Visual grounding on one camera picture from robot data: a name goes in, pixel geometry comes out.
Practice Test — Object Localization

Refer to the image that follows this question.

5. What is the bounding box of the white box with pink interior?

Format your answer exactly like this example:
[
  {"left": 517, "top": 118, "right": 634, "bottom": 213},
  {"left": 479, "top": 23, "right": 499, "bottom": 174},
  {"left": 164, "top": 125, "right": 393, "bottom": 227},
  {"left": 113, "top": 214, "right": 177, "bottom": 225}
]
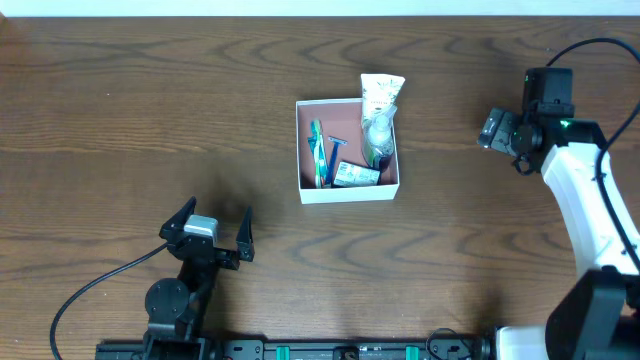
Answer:
[{"left": 296, "top": 98, "right": 400, "bottom": 204}]

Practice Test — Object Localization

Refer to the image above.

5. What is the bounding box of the green white toothbrush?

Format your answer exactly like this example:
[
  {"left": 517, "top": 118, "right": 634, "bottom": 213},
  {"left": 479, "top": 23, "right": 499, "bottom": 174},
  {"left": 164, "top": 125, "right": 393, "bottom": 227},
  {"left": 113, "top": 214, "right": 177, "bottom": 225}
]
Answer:
[{"left": 308, "top": 118, "right": 327, "bottom": 189}]

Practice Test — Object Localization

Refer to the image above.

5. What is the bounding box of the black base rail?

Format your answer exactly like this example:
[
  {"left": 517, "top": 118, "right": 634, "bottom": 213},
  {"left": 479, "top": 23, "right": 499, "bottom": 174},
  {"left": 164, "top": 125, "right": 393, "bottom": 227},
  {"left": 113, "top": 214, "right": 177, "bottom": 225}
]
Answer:
[{"left": 95, "top": 335, "right": 496, "bottom": 360}]

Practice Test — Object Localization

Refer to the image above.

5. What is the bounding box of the green white toothpaste tube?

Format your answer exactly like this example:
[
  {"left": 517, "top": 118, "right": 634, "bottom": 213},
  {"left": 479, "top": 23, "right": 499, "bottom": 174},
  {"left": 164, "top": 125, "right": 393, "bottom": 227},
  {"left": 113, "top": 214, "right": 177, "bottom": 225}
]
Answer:
[{"left": 308, "top": 135, "right": 328, "bottom": 189}]

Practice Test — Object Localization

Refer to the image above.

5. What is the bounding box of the clear pump bottle green label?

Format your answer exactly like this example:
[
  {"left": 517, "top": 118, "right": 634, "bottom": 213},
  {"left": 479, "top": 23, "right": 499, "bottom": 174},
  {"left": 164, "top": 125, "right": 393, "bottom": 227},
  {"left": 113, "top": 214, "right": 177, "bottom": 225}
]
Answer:
[{"left": 362, "top": 105, "right": 397, "bottom": 172}]

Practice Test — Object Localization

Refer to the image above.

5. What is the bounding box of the green white soap package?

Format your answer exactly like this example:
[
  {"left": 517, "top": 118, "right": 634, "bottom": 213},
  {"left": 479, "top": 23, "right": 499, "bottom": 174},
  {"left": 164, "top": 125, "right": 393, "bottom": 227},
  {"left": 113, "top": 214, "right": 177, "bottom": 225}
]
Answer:
[{"left": 333, "top": 161, "right": 380, "bottom": 188}]

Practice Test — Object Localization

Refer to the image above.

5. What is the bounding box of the blue disposable razor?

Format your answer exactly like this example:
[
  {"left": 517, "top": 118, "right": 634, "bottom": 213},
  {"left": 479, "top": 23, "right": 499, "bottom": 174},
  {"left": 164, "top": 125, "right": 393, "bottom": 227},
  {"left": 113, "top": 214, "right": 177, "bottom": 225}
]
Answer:
[{"left": 326, "top": 136, "right": 348, "bottom": 188}]

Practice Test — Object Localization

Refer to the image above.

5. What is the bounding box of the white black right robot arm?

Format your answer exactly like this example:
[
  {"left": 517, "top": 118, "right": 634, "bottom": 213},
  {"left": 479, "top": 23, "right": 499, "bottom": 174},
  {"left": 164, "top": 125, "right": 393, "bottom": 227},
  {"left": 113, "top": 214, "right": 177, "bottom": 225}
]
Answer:
[{"left": 477, "top": 67, "right": 639, "bottom": 359}]

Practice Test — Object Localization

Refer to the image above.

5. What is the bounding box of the white lotion tube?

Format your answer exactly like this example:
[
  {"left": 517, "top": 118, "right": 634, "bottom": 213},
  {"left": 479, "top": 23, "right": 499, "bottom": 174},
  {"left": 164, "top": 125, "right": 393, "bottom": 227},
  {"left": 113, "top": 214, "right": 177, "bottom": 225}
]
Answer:
[{"left": 360, "top": 74, "right": 405, "bottom": 127}]

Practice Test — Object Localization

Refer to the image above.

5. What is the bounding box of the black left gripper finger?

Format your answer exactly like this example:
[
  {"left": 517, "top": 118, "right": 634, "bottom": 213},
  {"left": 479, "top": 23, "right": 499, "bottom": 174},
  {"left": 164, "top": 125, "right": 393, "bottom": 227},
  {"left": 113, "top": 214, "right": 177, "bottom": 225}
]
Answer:
[
  {"left": 236, "top": 207, "right": 254, "bottom": 253},
  {"left": 159, "top": 196, "right": 197, "bottom": 240}
]

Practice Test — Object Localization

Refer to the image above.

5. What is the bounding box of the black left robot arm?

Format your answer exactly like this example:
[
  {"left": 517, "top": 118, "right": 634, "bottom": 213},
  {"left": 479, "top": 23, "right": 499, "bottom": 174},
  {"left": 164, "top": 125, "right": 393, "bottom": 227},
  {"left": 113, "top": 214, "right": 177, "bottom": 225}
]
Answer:
[{"left": 143, "top": 197, "right": 255, "bottom": 359}]

